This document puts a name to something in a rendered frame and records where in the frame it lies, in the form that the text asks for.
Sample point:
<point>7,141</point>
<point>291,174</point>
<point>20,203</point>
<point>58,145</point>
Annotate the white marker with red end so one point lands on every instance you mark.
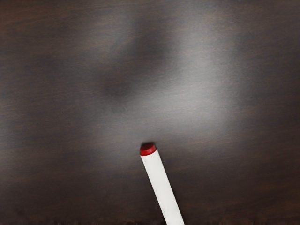
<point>160,182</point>

